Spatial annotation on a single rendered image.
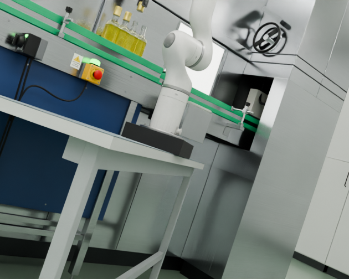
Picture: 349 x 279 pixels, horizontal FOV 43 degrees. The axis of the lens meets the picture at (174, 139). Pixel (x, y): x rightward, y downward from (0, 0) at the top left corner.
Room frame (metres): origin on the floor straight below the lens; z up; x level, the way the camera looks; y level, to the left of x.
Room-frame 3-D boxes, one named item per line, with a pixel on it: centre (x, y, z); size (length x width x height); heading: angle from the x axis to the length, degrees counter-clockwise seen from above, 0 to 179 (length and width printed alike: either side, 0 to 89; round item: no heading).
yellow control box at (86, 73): (1.88, 0.43, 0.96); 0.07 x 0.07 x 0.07; 42
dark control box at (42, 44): (1.69, 0.63, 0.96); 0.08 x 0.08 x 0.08; 42
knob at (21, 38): (1.66, 0.68, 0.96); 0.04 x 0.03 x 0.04; 42
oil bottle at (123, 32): (2.15, 0.41, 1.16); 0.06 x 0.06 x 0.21; 42
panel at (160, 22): (2.51, 0.22, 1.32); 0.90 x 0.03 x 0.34; 132
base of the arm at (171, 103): (1.84, 0.06, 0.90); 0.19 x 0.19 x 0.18
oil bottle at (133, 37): (2.19, 0.37, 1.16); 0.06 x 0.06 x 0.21; 41
